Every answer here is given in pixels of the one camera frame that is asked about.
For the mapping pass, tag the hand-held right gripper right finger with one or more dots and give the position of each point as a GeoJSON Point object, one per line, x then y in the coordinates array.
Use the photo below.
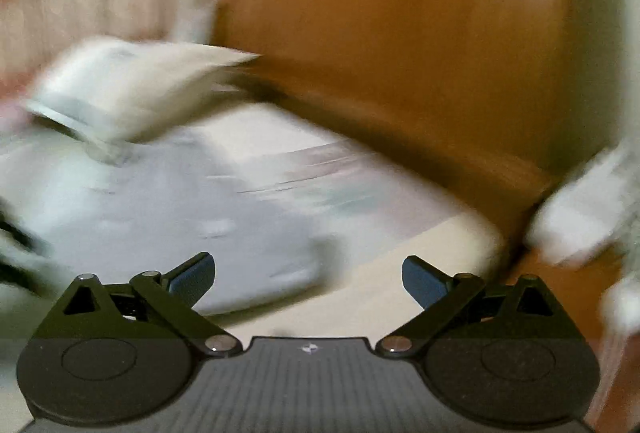
{"type": "Point", "coordinates": [425, 283]}

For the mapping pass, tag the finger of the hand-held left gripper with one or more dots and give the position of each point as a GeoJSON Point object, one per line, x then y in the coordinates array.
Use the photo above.
{"type": "Point", "coordinates": [22, 235]}

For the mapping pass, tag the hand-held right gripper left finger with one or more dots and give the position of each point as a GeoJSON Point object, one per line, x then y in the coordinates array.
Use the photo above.
{"type": "Point", "coordinates": [192, 275]}

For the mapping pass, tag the grey printed pants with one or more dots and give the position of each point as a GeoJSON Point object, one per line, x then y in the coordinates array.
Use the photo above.
{"type": "Point", "coordinates": [200, 223]}

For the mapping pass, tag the patchwork bed sheet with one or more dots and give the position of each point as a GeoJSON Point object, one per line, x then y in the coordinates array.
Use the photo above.
{"type": "Point", "coordinates": [390, 223]}

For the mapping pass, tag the pastel checked pillow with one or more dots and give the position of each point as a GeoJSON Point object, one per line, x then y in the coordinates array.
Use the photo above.
{"type": "Point", "coordinates": [140, 88]}

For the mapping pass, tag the wooden headboard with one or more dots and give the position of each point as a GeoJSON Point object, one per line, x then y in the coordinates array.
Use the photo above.
{"type": "Point", "coordinates": [400, 38]}

